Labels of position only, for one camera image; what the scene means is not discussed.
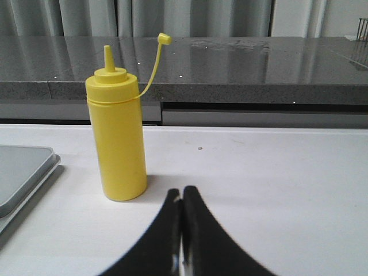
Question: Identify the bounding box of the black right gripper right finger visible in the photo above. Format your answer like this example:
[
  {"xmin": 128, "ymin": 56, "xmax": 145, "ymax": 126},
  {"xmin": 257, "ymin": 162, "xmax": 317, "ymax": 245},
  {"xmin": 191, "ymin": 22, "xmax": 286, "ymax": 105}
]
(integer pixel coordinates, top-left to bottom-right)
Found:
[{"xmin": 182, "ymin": 186, "xmax": 273, "ymax": 275}]

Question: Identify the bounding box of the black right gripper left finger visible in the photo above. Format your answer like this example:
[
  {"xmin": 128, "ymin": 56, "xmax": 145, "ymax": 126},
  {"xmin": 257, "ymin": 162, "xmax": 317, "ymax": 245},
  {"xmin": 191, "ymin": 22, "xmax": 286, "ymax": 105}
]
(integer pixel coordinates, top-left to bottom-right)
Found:
[{"xmin": 101, "ymin": 189, "xmax": 182, "ymax": 275}]

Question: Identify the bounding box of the yellow squeeze bottle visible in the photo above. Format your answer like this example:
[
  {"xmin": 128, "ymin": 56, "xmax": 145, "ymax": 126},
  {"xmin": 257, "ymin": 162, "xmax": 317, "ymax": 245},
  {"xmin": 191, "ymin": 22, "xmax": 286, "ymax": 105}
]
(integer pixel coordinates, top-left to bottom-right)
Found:
[{"xmin": 85, "ymin": 33, "xmax": 172, "ymax": 202}]

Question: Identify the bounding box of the silver digital kitchen scale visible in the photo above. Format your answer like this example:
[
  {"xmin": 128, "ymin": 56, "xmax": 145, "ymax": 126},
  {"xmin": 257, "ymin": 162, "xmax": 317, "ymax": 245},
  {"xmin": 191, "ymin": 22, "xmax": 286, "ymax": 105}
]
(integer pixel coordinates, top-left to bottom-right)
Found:
[{"xmin": 1, "ymin": 145, "xmax": 64, "ymax": 248}]

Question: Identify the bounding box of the grey stone counter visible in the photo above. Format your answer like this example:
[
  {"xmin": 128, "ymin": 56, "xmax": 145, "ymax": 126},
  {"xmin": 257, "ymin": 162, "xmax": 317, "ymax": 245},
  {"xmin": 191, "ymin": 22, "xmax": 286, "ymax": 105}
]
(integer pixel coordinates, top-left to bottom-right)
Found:
[{"xmin": 1, "ymin": 36, "xmax": 367, "ymax": 129}]

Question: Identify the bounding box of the grey curtain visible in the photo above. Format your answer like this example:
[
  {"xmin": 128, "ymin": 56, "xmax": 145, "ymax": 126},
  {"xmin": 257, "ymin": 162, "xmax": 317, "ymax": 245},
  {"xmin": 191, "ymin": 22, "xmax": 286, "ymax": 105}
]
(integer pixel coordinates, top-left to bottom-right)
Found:
[{"xmin": 1, "ymin": 1, "xmax": 274, "ymax": 37}]

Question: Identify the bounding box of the metal wire rack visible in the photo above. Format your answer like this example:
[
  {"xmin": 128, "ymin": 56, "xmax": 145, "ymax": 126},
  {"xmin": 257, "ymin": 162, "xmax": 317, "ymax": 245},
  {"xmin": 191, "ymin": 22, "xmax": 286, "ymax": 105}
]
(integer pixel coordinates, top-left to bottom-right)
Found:
[{"xmin": 348, "ymin": 17, "xmax": 368, "ymax": 71}]

